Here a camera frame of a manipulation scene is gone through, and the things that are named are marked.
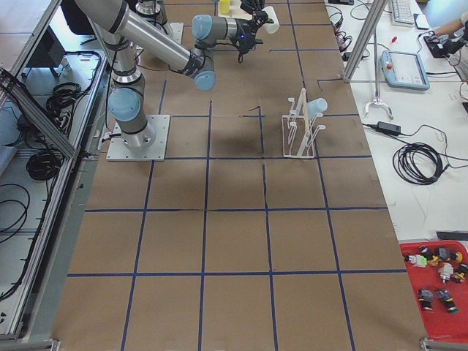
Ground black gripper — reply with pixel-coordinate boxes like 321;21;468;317
236;10;269;55

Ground white plastic cup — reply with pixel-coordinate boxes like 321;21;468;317
263;6;280;34

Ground light blue plastic cup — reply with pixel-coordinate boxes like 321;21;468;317
306;98;328;119

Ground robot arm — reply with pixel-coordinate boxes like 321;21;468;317
77;1;273;149

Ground yellow plastic cup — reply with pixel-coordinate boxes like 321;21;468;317
219;0;231;15

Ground white keyboard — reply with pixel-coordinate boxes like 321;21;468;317
389;0;415;26

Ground blue teach pendant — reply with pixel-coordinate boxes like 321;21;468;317
380;50;430;91

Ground black power adapter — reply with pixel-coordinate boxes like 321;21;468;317
376;121;401;136

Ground person in white shirt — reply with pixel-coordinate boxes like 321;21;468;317
427;10;468;67

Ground red parts bin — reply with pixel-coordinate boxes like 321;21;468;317
400;241;467;344

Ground white wire cup rack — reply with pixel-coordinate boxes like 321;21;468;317
281;88;326;159

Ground aluminium frame post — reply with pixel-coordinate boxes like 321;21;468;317
343;0;387;83

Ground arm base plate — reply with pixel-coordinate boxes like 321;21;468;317
107;115;170;162

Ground coiled black cable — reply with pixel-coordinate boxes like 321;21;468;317
393;142;449;186

